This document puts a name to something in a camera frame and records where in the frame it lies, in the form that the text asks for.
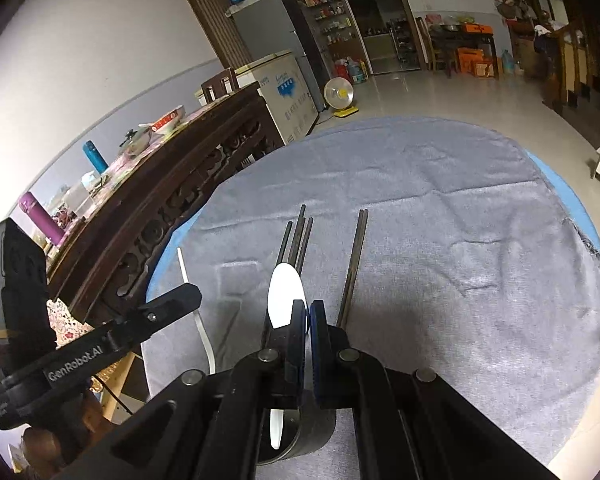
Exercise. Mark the white chest freezer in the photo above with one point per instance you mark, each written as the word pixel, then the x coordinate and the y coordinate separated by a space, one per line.
pixel 285 95

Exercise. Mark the red and white bowl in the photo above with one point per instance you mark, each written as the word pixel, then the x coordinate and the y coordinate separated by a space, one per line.
pixel 169 119

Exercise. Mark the dark wooden chair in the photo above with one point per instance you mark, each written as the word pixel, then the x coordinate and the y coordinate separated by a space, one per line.
pixel 220 85

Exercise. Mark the grey table cloth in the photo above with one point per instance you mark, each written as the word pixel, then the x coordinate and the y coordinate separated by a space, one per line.
pixel 430 210

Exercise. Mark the metal pot with lid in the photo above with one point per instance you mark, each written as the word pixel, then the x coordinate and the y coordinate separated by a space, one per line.
pixel 134 142

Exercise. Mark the orange box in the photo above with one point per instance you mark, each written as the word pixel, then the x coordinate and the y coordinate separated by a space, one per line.
pixel 477 28

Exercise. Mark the purple bottle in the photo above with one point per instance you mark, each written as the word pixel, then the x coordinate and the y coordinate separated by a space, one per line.
pixel 42 217

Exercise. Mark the shelf with goods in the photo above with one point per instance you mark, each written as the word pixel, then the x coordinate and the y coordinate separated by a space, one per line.
pixel 332 25

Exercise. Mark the wooden side table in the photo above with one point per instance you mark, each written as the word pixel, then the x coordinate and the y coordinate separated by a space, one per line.
pixel 480 40

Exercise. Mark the carved dark wooden table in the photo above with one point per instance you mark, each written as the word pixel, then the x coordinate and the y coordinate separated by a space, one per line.
pixel 180 180

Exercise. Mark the blue bottle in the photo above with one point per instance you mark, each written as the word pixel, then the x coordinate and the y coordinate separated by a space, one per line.
pixel 95 157

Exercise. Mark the blue water jug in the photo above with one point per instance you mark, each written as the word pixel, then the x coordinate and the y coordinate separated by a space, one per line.
pixel 507 62

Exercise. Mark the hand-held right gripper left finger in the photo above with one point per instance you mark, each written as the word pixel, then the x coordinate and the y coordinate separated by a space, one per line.
pixel 300 322

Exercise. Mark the grey refrigerator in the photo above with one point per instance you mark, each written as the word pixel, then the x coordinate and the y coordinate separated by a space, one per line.
pixel 275 25

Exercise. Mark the brown wooden door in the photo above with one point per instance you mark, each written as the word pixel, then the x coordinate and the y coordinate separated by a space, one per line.
pixel 210 15

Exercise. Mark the white floor fan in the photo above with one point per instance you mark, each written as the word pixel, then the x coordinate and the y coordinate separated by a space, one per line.
pixel 339 94

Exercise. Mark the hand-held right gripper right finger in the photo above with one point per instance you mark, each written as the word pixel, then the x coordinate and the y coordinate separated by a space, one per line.
pixel 316 322

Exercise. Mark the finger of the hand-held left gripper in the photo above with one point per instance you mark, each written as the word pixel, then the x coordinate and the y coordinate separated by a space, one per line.
pixel 175 302

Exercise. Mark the black cylindrical utensil holder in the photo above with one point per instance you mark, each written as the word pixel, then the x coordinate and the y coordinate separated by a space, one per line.
pixel 315 430

